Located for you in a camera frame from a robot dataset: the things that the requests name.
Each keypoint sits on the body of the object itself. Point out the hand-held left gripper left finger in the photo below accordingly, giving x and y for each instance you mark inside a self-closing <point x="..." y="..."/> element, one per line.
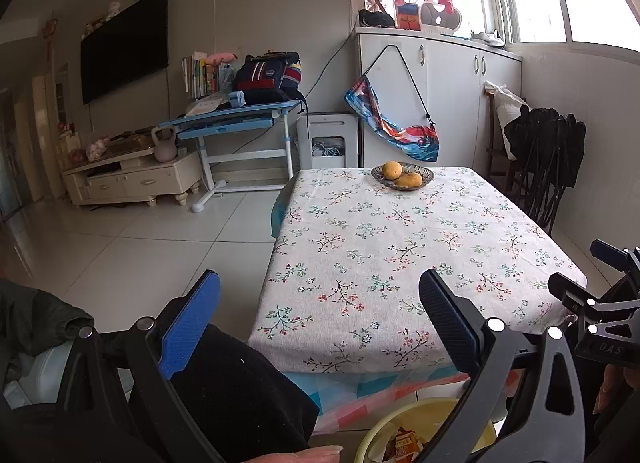
<point x="192" y="323"/>

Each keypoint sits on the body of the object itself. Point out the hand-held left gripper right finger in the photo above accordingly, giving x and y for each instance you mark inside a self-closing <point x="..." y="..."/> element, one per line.
<point x="450" y="313"/>

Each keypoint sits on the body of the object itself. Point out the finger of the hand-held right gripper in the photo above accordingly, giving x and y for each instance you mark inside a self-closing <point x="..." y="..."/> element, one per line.
<point x="612" y="254"/>
<point x="575" y="293"/>

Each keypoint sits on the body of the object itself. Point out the orange snack wrapper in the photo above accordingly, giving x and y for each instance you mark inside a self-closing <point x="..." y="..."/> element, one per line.
<point x="405" y="445"/>

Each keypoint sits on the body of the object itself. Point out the yellow plastic bucket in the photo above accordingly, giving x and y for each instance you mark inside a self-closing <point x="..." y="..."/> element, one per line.
<point x="380" y="435"/>

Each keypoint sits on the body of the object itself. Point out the person's right hand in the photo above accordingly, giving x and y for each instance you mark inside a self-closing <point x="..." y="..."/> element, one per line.
<point x="609" y="388"/>

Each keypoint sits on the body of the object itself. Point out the person's left hand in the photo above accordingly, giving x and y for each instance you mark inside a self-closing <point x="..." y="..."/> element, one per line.
<point x="310" y="456"/>

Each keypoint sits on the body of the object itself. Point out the table with floral cloth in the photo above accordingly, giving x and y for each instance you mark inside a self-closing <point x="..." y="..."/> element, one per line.
<point x="400" y="263"/>

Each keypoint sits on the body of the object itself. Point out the person's black trouser leg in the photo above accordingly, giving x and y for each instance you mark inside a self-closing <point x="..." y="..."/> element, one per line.
<point x="240" y="393"/>

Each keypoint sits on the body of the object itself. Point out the black folding chairs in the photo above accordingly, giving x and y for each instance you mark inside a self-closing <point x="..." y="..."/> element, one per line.
<point x="545" y="143"/>

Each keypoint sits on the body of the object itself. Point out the orange fruit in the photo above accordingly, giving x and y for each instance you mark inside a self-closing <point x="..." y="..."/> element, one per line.
<point x="391" y="169"/>
<point x="409" y="179"/>

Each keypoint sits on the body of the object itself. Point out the dark fruit bowl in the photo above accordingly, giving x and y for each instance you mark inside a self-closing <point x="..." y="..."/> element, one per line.
<point x="425" y="175"/>

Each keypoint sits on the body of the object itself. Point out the wooden chair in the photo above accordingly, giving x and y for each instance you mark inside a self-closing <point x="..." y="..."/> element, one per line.
<point x="494" y="158"/>

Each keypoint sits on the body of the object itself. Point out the pale blue cloth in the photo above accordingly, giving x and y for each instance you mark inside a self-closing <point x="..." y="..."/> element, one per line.
<point x="45" y="373"/>

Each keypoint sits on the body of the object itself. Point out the grey jacket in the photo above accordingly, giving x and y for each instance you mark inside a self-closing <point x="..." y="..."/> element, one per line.
<point x="35" y="318"/>

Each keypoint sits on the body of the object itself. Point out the white television cabinet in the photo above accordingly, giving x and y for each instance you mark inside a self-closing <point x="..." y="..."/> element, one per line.
<point x="125" y="180"/>

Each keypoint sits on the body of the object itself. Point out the beige kettlebell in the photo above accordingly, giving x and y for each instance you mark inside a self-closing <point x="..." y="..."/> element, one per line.
<point x="165" y="150"/>

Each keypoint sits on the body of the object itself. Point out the white cloth bag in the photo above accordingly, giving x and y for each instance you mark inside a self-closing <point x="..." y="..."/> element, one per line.
<point x="505" y="103"/>

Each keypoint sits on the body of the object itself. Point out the pink stuffed toy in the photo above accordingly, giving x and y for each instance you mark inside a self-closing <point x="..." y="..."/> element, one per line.
<point x="97" y="149"/>

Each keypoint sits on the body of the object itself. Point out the blue study desk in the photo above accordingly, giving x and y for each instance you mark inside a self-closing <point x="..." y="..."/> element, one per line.
<point x="235" y="115"/>

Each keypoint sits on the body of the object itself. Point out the white storage cabinet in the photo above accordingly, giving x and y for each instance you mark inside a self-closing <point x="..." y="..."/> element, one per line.
<point x="460" y="93"/>

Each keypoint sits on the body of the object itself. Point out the white floor appliance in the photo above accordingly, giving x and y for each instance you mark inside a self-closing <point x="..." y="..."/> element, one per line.
<point x="325" y="125"/>

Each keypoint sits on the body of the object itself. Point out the small blue box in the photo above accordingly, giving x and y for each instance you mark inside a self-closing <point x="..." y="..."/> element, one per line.
<point x="238" y="99"/>

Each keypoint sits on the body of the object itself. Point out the row of books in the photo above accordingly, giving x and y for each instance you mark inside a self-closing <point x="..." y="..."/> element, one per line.
<point x="200" y="75"/>

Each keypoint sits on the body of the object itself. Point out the white sneakers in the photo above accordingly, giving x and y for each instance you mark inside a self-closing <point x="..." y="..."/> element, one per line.
<point x="487" y="37"/>

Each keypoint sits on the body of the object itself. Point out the navy backpack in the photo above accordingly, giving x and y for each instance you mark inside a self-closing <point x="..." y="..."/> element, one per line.
<point x="265" y="78"/>

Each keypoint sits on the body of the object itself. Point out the pink plush toy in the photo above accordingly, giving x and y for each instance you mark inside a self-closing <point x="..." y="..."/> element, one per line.
<point x="220" y="58"/>

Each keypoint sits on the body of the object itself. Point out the black television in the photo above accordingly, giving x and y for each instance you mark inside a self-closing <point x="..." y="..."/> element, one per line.
<point x="122" y="45"/>

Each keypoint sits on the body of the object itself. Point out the white grey cushion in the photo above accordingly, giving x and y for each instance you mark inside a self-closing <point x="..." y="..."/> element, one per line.
<point x="440" y="18"/>

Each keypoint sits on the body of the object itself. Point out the orange blue bag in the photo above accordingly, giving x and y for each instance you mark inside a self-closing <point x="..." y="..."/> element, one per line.
<point x="407" y="18"/>

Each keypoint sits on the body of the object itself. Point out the black shoes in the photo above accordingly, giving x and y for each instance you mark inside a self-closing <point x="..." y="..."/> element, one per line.
<point x="375" y="19"/>

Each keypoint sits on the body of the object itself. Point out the white plush toy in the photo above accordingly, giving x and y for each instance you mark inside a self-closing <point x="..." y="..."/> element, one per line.
<point x="112" y="10"/>

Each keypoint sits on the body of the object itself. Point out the red wall ornament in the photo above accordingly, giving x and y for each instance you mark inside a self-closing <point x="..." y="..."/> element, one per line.
<point x="48" y="30"/>

